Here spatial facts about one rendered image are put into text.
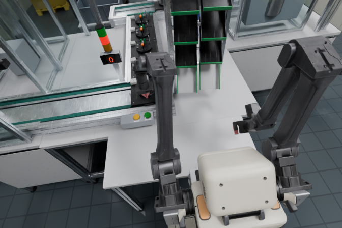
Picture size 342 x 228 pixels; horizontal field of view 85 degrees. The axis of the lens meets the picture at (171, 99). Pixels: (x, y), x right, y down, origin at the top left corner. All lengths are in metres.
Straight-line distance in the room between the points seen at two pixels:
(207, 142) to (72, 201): 1.52
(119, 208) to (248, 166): 1.61
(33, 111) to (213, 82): 1.29
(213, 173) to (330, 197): 1.84
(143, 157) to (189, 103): 0.50
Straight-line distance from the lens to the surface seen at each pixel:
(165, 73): 0.55
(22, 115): 1.70
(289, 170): 0.81
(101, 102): 1.44
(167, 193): 0.72
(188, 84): 1.25
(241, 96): 1.45
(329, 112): 2.89
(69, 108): 1.52
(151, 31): 1.93
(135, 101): 1.28
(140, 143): 1.23
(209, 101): 1.38
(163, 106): 0.58
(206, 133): 1.23
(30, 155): 1.70
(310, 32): 2.32
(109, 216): 2.07
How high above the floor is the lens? 1.93
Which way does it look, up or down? 50 degrees down
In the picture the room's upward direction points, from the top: 7 degrees counter-clockwise
